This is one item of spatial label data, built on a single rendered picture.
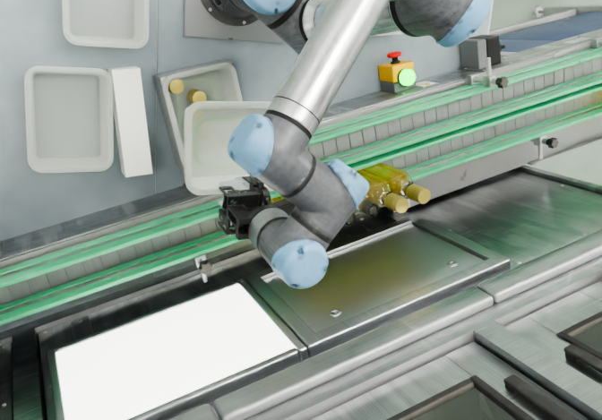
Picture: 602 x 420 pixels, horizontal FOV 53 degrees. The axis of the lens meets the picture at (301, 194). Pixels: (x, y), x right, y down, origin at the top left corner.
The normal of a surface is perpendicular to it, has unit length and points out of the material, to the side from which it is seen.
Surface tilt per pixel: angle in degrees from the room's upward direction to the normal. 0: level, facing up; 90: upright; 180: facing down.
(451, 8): 35
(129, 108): 0
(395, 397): 90
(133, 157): 0
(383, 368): 90
